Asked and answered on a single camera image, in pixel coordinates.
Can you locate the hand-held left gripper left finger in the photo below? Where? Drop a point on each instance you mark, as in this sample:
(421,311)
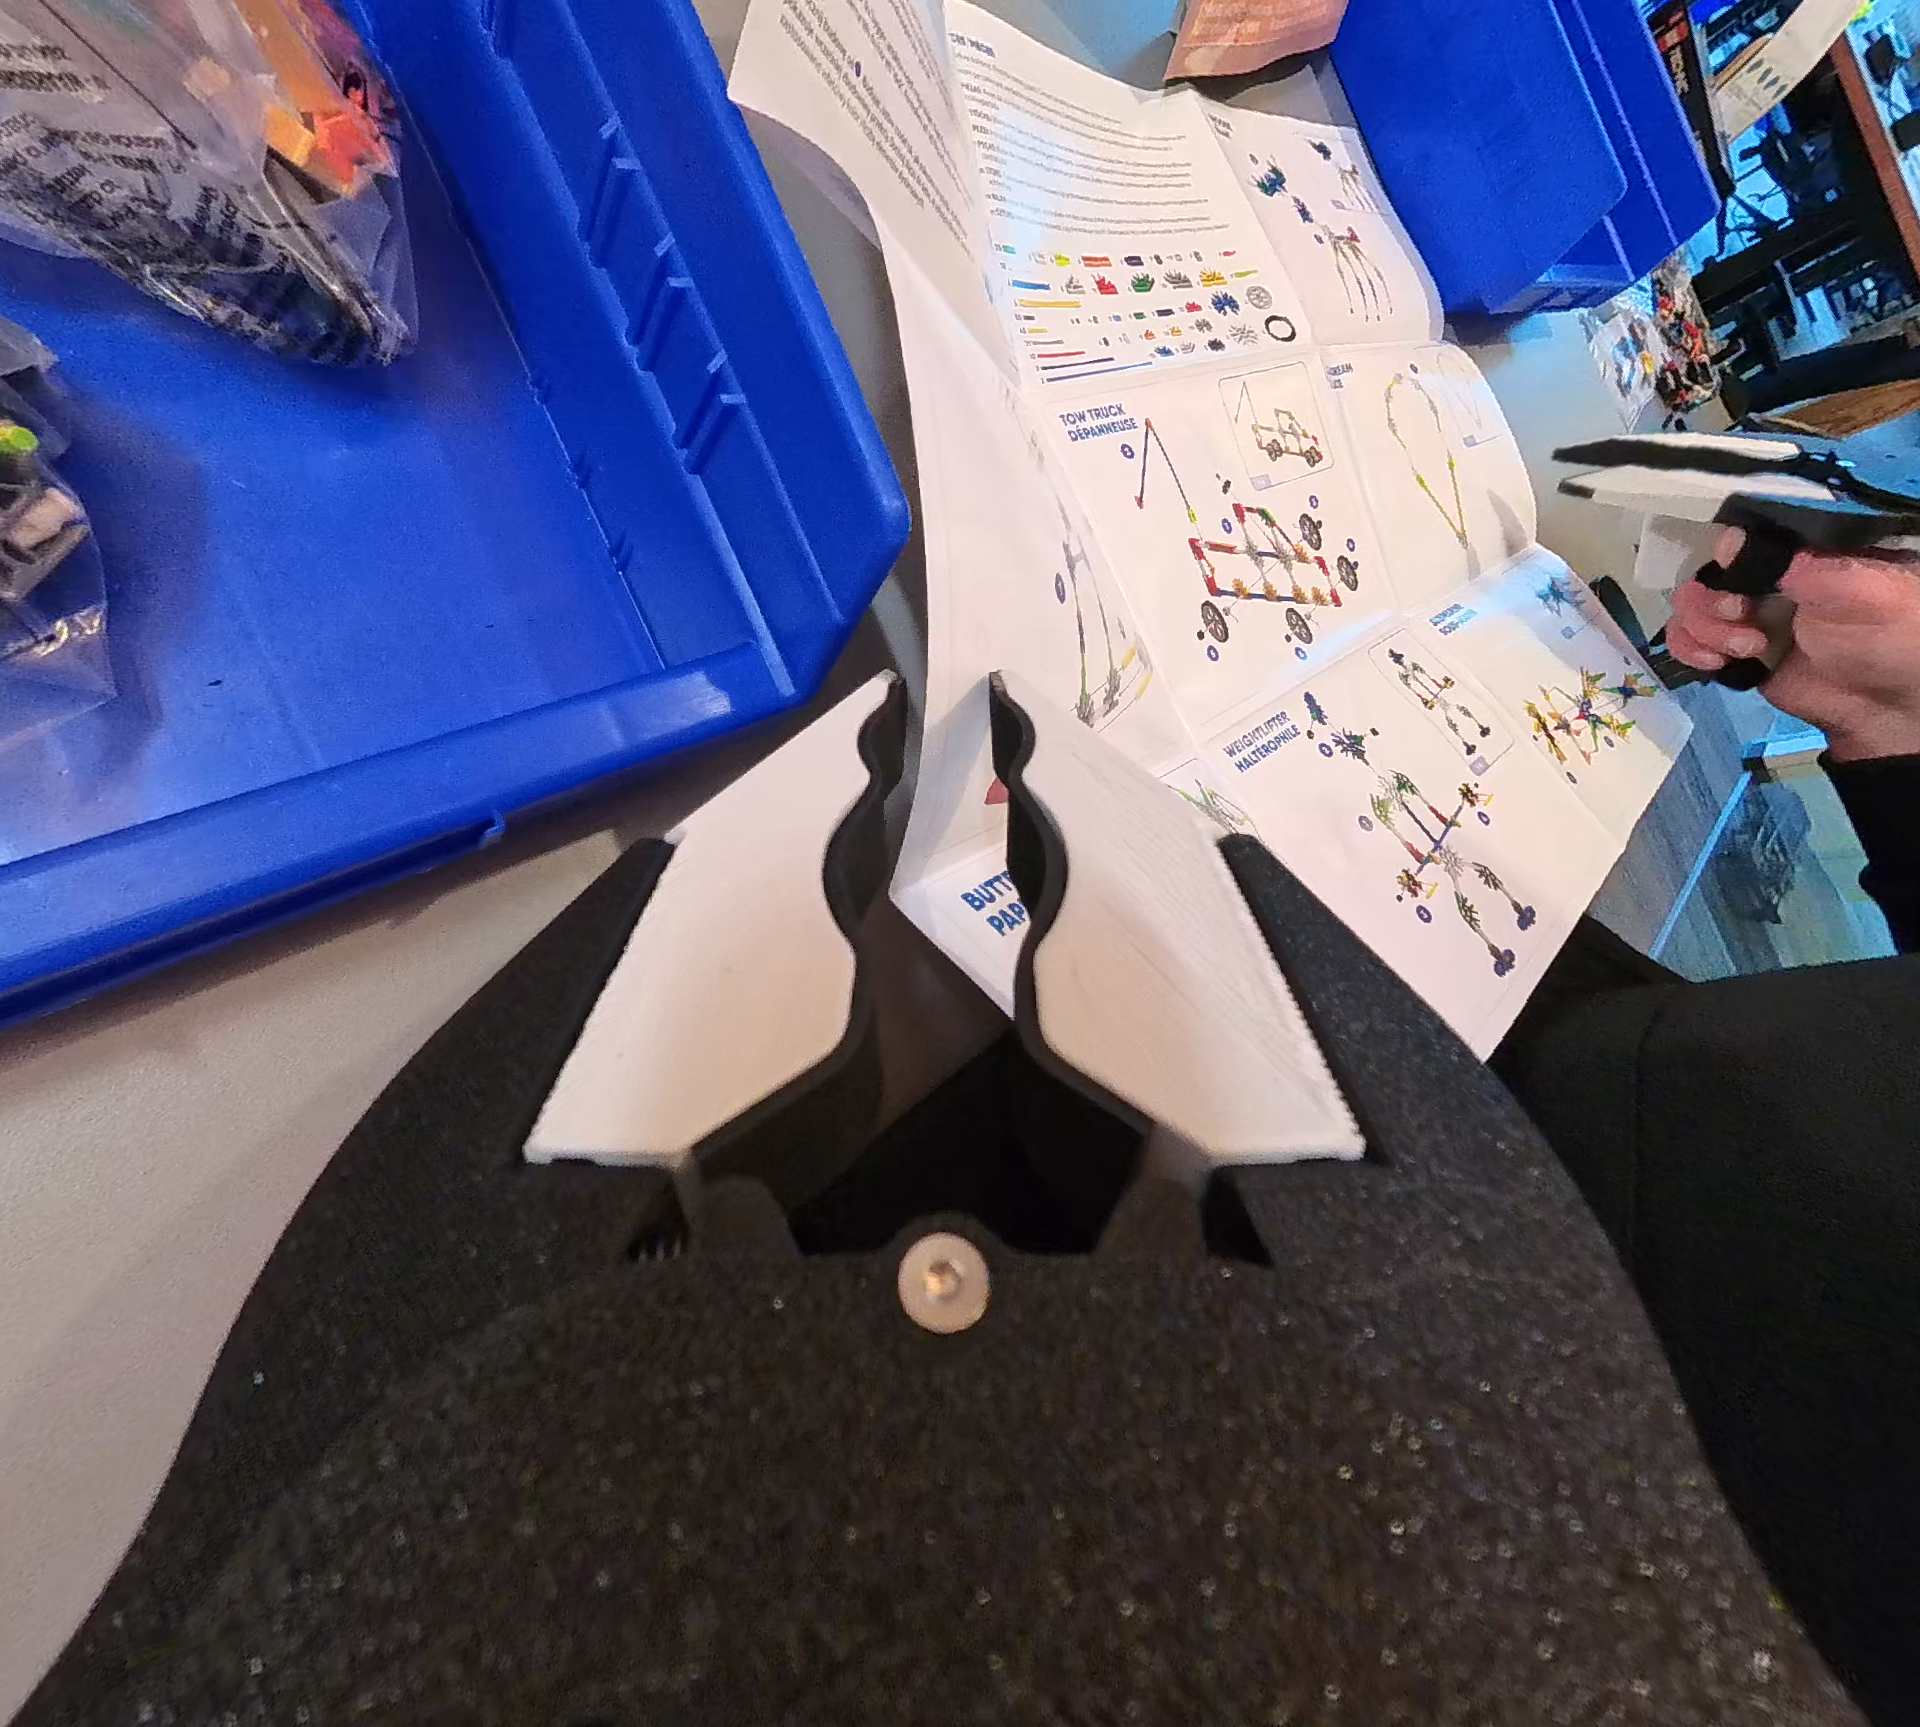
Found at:
(704,992)

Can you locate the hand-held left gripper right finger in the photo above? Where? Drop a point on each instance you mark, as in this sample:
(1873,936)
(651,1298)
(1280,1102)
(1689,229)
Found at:
(1185,992)

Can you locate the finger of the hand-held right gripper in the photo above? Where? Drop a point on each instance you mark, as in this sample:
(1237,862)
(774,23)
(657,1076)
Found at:
(1695,492)
(1680,452)

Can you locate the toy instruction booklet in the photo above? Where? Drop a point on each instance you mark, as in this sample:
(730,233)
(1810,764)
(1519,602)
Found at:
(1200,482)

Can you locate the blue plastic bin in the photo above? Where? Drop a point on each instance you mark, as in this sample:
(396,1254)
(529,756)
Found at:
(451,482)
(1501,77)

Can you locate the person's right forearm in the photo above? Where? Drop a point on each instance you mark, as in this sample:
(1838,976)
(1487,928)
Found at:
(1882,842)

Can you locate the person's right hand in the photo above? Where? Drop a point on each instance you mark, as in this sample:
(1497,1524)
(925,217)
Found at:
(1861,662)

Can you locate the loose toy pieces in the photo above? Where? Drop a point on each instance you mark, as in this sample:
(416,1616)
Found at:
(1651,333)

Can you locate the black printed box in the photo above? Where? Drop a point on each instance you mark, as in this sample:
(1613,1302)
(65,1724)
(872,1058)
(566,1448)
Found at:
(1680,93)

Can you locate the standing paper sheet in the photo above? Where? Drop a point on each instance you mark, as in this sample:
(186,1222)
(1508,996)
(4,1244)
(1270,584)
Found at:
(1815,17)

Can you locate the person's black-clothed torso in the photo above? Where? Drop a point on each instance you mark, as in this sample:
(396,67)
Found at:
(1724,1232)

